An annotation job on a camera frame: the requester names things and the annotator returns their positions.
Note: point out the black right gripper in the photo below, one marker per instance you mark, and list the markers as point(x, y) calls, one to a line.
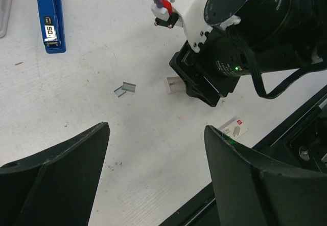
point(201, 79)

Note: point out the blue and black stapler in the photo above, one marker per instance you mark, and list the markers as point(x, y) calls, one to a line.
point(52, 25)

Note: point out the small staple strip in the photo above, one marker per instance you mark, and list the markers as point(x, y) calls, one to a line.
point(120, 91)

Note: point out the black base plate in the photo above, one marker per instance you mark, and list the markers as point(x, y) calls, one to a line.
point(300, 141)

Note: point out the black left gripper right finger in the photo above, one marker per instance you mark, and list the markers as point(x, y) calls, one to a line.
point(253, 189)

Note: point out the small staple box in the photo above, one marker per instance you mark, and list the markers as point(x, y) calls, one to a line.
point(234, 128)

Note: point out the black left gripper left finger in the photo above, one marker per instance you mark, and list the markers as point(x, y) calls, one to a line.
point(56, 186)

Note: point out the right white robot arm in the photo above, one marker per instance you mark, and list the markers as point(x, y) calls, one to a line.
point(274, 41)

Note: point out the white stapler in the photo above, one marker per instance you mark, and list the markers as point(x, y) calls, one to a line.
point(5, 14)

